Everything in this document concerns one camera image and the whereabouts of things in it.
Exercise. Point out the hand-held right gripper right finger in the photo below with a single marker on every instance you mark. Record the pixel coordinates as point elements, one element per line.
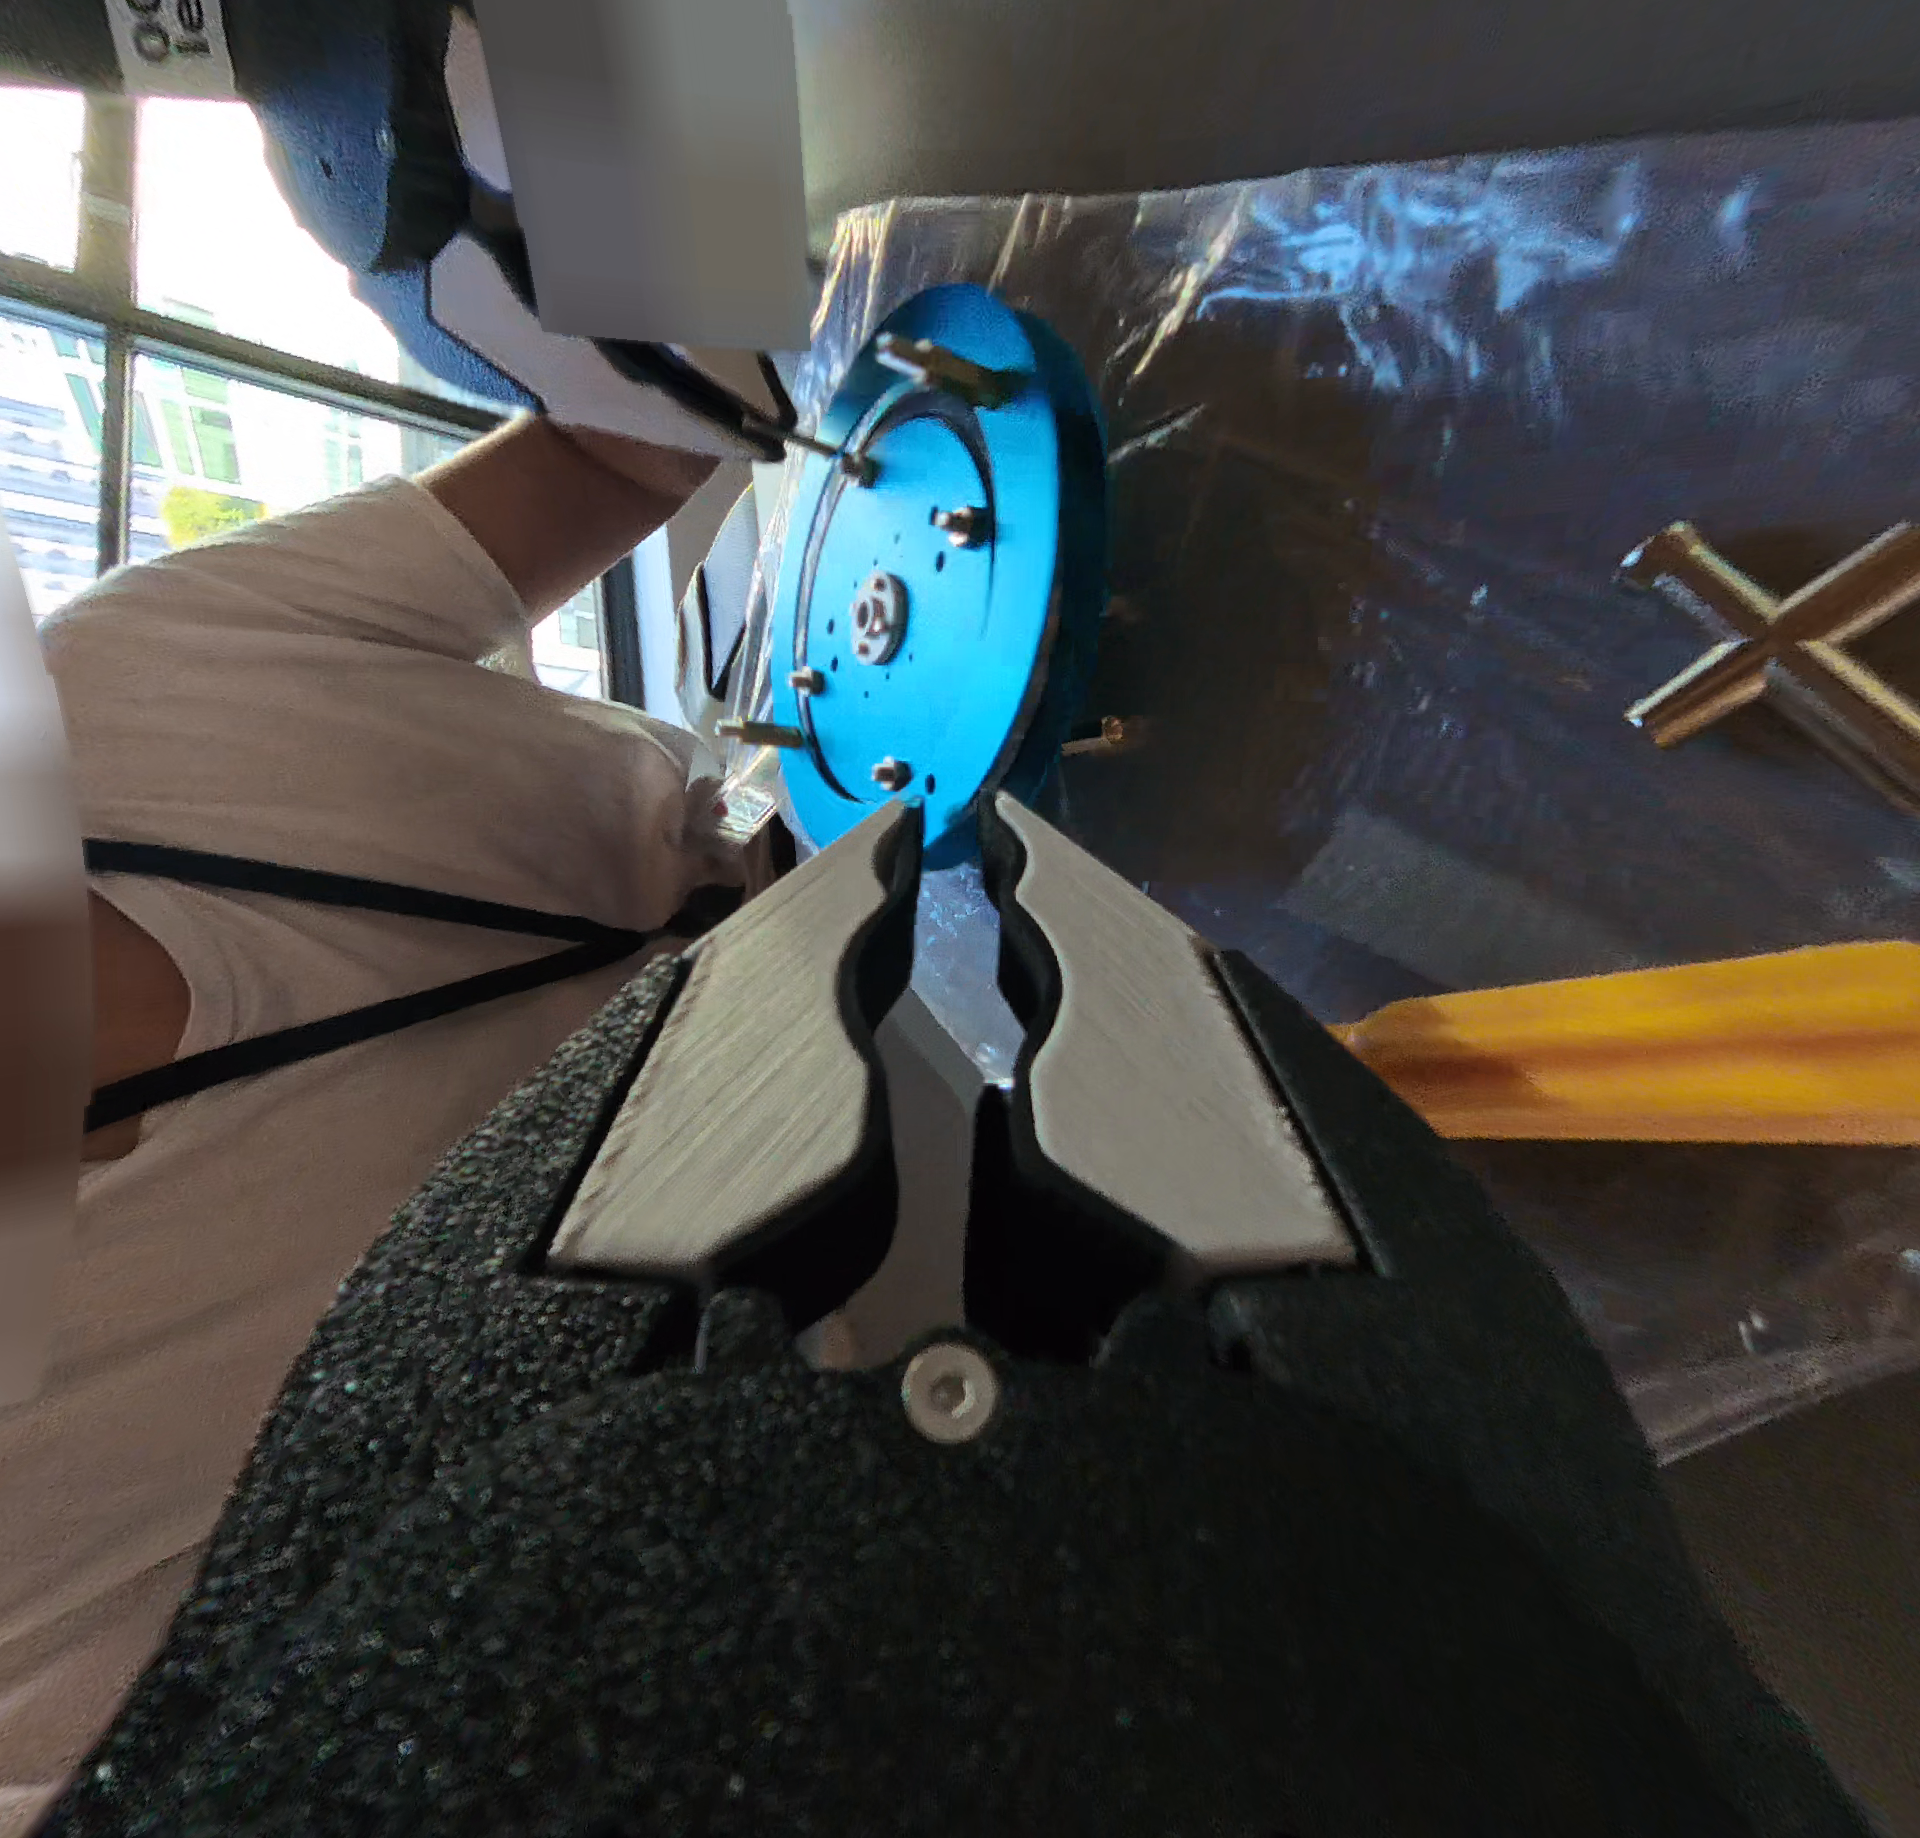
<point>1170,1104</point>

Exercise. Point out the clear plastic sheet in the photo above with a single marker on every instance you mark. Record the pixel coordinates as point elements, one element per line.
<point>1501,368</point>

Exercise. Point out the person's white shirt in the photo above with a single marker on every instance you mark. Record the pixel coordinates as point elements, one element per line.
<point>301,1344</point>

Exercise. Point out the grey desk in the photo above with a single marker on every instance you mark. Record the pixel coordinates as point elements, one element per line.
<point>1350,40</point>

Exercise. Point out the large window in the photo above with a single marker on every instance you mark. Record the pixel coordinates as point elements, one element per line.
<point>255,249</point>

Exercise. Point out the blue round turntable base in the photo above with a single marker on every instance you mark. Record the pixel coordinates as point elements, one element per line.
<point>975,624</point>

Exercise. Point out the person's left forearm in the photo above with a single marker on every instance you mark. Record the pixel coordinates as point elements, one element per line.
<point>555,518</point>

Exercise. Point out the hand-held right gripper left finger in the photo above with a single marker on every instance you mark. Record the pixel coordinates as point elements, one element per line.
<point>720,1104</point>

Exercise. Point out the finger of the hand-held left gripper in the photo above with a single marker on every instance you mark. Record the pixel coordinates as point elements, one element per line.
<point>646,399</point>

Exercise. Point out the metal cross wrench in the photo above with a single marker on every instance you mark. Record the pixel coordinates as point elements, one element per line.
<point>1771,645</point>

